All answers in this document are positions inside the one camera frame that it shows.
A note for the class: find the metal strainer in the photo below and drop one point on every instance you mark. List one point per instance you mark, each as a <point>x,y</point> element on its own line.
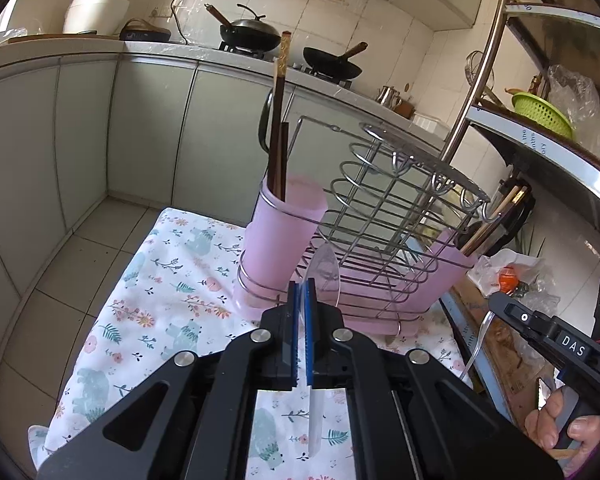
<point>480,75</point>

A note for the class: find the brown bottle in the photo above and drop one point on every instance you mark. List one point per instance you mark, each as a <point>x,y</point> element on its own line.
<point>536,87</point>

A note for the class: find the pink drip tray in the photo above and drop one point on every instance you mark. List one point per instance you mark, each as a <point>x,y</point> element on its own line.
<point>370,305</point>

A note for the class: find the metal kettle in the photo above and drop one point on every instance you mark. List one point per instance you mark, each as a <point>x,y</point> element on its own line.
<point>387,96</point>

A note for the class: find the wooden cutting board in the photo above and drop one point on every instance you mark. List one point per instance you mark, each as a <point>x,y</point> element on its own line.
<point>55,37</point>

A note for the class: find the pink plastic cup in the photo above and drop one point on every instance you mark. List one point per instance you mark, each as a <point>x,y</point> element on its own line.
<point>452,267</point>
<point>275,250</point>

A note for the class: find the metal shelf rack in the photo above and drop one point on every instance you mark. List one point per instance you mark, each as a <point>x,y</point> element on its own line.
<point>492,50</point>

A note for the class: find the clear plastic spoon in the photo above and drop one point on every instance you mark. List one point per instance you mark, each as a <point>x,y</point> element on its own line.
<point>325,275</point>

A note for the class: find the light wooden chopstick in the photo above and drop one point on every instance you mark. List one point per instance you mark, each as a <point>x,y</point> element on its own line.
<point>510,205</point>
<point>497,206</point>

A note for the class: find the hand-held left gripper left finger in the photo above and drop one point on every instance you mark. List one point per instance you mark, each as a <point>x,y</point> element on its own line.
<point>294,340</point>

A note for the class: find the person's right hand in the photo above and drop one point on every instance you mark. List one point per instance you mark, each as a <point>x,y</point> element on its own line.
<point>540,425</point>

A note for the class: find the green plastic basket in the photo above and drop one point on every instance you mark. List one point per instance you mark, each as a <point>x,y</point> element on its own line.
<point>545,115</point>

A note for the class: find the black spoon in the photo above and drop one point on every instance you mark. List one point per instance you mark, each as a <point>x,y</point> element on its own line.
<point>264,125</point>

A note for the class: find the orange and white bag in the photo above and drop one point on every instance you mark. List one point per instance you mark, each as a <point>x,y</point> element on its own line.
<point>507,277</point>

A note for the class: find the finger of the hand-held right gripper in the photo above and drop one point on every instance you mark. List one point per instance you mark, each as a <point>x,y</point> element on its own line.
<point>510,312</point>

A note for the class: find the pale green base cabinets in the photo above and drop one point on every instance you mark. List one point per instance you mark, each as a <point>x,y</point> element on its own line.
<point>145,125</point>

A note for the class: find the clear plastic utensil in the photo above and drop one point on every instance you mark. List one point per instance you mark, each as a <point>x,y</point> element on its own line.
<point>475,345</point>

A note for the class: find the dark chopstick with patterned top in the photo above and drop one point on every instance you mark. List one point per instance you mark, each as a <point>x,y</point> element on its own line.
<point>276,110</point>
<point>283,90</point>

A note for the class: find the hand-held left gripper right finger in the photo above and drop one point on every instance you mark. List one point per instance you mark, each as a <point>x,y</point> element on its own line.
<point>310,340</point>

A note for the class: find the black wok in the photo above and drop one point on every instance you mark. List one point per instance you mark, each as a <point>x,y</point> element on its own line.
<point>330,63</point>

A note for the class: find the small brown pot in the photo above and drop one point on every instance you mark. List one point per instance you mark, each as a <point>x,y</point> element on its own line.
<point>405,110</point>

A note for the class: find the white plastic box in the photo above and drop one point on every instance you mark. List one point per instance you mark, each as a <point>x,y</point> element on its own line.
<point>425,122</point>

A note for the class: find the wok with lid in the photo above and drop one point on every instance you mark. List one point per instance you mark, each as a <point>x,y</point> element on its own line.
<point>250,32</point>

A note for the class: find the white rice cooker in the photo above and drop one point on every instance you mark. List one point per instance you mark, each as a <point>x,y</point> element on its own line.
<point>95,15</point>

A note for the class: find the clear plastic bag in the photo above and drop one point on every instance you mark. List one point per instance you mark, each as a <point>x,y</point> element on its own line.
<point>575,90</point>

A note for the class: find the floral tablecloth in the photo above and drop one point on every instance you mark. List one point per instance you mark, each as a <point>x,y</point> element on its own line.
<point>155,310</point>

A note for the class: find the gas stove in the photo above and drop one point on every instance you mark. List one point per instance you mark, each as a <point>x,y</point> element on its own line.
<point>252,53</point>

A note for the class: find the dark brown chopstick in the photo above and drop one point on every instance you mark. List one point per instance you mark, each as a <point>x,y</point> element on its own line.
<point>285,160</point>

